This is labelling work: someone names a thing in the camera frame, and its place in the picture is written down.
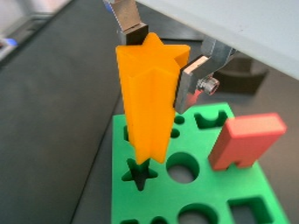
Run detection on green shape sorter board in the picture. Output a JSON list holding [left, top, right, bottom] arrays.
[[110, 103, 291, 224]]

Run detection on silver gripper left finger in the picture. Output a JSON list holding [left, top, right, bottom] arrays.
[[102, 0, 148, 46]]

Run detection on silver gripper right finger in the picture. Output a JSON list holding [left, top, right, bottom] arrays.
[[173, 38, 236, 114]]

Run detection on yellow star prism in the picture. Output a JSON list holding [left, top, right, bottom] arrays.
[[116, 32, 190, 164]]

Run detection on red arch block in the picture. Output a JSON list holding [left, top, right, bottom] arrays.
[[208, 113, 285, 171]]

